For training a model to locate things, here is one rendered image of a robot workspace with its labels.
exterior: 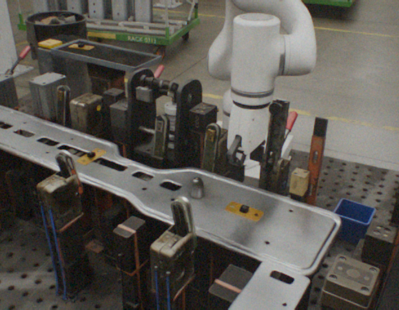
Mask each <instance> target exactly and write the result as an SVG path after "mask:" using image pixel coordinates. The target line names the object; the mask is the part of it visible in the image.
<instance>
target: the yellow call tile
mask: <svg viewBox="0 0 399 310"><path fill-rule="evenodd" d="M38 44H39V46H40V47H45V48H54V47H57V46H59V45H62V41H58V40H55V39H49V40H45V41H43V42H41V43H38Z"/></svg>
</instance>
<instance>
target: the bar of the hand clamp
mask: <svg viewBox="0 0 399 310"><path fill-rule="evenodd" d="M289 107H290V101H289V100H286V99H280V98H274V99H273V100H272V103H271V104H270V107H269V112H270V113H271V116H270V122H269V130H268V135H267V139H266V144H265V154H264V158H263V169H266V167H268V166H269V163H268V162H267V161H268V159H269V158H270V156H271V152H274V153H276V156H275V160H274V169H273V171H274V172H276V167H277V162H278V160H279V159H280V158H281V151H282V147H283V143H284V139H285V131H286V126H287V118H288V114H289Z"/></svg>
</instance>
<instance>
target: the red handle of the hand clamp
mask: <svg viewBox="0 0 399 310"><path fill-rule="evenodd" d="M297 117H298V114H297V112H295V111H292V112H290V114H289V116H288V118H287V126H286V131H285V139H284V143H283V145H284V144H285V142H286V139H287V136H288V135H289V133H290V132H291V130H292V128H293V126H294V123H295V121H296V118H297ZM275 156H276V153H274V152H272V154H271V156H270V158H269V159H268V161H267V162H268V163H269V165H274V160H275Z"/></svg>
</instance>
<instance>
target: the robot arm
mask: <svg viewBox="0 0 399 310"><path fill-rule="evenodd" d="M280 26H281V27H282V28H283V29H284V30H285V31H286V32H287V33H288V35H281V34H279V31H280ZM317 57H318V55H317V53H316V40H315V35H314V27H313V23H312V19H311V16H310V14H309V12H308V10H307V8H306V6H305V5H304V4H303V3H302V2H301V1H300V0H226V13H225V24H224V27H223V30H222V31H221V32H220V34H219V35H218V36H217V38H216V39H215V40H214V42H213V44H212V46H211V48H210V50H209V53H208V55H207V70H208V72H209V74H210V76H212V77H213V78H215V79H218V80H231V86H230V89H228V91H226V93H224V95H223V128H224V129H228V130H229V131H228V140H227V148H228V151H227V156H228V160H229V163H230V179H233V180H237V181H240V182H244V180H245V169H251V167H255V166H257V165H259V162H260V163H262V162H263V157H264V154H265V151H264V148H265V147H264V145H265V138H266V135H267V132H268V126H269V105H270V104H271V101H272V100H273V98H274V83H275V79H276V77H278V76H305V75H308V74H309V73H310V72H312V70H313V69H314V67H315V64H316V61H317Z"/></svg>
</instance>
